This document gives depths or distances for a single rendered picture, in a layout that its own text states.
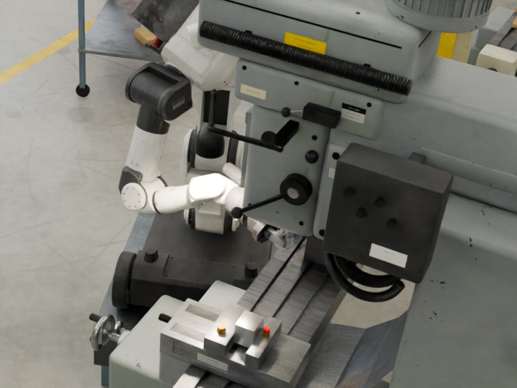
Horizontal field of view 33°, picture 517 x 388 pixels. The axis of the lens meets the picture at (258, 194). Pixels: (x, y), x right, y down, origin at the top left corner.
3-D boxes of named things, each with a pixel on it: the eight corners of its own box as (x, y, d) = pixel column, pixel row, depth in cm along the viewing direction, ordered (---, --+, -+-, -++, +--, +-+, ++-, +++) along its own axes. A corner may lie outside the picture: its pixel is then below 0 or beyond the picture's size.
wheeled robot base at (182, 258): (159, 206, 362) (161, 137, 343) (284, 225, 359) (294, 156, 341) (121, 309, 309) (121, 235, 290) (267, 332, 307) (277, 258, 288)
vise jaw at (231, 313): (202, 349, 215) (203, 336, 213) (228, 312, 227) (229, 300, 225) (225, 357, 214) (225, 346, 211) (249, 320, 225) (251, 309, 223)
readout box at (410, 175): (318, 254, 168) (333, 162, 156) (335, 229, 175) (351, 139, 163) (418, 289, 162) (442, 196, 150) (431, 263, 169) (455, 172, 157)
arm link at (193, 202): (222, 195, 225) (180, 202, 232) (241, 202, 233) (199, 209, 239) (222, 171, 227) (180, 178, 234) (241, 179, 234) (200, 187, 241)
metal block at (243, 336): (232, 342, 216) (235, 324, 213) (242, 327, 221) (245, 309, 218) (251, 349, 215) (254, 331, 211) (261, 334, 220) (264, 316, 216)
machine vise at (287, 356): (158, 352, 223) (160, 320, 216) (186, 316, 234) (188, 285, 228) (286, 403, 213) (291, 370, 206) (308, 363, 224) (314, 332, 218)
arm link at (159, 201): (186, 212, 234) (129, 222, 243) (206, 204, 243) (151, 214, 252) (177, 173, 233) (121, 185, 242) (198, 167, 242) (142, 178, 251)
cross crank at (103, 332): (80, 352, 269) (79, 324, 262) (101, 329, 278) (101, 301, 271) (125, 372, 264) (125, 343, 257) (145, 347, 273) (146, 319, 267)
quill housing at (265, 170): (236, 219, 210) (248, 101, 192) (271, 178, 226) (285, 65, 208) (310, 245, 204) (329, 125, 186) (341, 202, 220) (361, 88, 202)
